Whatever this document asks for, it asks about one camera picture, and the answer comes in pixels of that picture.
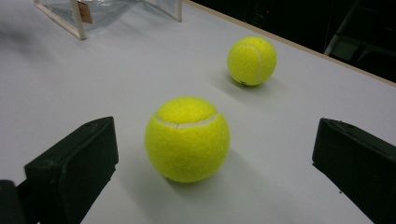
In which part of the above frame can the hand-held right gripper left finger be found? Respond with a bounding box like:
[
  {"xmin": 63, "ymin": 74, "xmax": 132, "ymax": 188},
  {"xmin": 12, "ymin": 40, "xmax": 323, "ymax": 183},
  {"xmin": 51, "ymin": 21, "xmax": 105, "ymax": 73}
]
[{"xmin": 18, "ymin": 116, "xmax": 120, "ymax": 224}]

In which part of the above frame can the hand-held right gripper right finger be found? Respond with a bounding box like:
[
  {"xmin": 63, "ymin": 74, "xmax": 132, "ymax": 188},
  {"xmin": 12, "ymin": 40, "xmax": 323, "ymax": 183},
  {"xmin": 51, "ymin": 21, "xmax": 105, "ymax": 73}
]
[{"xmin": 311, "ymin": 118, "xmax": 396, "ymax": 224}]

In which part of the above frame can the yellow tennis ball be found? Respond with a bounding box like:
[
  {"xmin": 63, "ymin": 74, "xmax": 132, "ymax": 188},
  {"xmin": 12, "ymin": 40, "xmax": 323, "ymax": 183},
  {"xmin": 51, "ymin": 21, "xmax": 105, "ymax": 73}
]
[
  {"xmin": 144, "ymin": 95, "xmax": 231, "ymax": 184},
  {"xmin": 227, "ymin": 35, "xmax": 277, "ymax": 87}
]

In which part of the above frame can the clear wooden-framed box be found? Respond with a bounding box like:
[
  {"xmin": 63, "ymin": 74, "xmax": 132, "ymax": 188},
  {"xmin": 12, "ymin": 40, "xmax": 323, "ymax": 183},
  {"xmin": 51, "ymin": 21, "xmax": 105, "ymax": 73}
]
[{"xmin": 33, "ymin": 0, "xmax": 183, "ymax": 41}]

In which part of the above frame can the grey metal stand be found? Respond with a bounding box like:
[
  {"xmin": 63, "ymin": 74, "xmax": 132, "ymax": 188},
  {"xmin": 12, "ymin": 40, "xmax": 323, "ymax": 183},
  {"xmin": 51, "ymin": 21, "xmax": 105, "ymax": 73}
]
[{"xmin": 323, "ymin": 0, "xmax": 396, "ymax": 64}]

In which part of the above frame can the brown bag tag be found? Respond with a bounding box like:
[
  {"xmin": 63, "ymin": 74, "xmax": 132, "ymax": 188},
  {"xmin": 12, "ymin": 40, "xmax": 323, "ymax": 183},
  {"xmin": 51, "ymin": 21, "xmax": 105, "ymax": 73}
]
[{"xmin": 77, "ymin": 1, "xmax": 94, "ymax": 25}]

